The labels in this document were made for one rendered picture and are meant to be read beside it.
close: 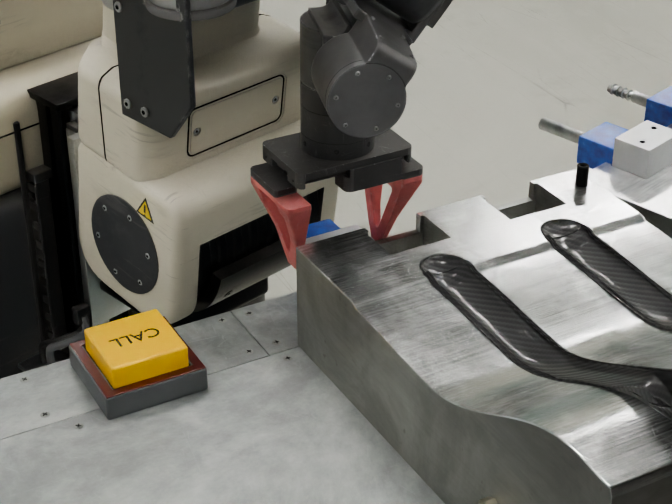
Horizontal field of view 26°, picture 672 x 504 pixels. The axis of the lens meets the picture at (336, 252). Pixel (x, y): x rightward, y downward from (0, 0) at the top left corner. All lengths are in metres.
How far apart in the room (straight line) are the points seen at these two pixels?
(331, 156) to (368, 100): 0.11
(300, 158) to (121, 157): 0.30
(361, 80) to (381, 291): 0.15
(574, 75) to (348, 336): 2.57
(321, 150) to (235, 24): 0.32
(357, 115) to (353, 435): 0.23
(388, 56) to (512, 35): 2.79
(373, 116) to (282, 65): 0.41
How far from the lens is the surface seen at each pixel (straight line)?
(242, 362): 1.13
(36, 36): 1.62
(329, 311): 1.07
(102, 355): 1.08
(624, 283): 1.09
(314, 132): 1.11
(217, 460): 1.03
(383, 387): 1.02
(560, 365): 0.99
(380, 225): 1.19
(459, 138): 3.24
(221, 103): 1.38
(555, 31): 3.83
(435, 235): 1.13
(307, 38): 1.08
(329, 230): 1.21
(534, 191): 1.19
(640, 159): 1.29
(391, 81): 1.02
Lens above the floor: 1.45
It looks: 31 degrees down
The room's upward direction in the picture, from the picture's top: straight up
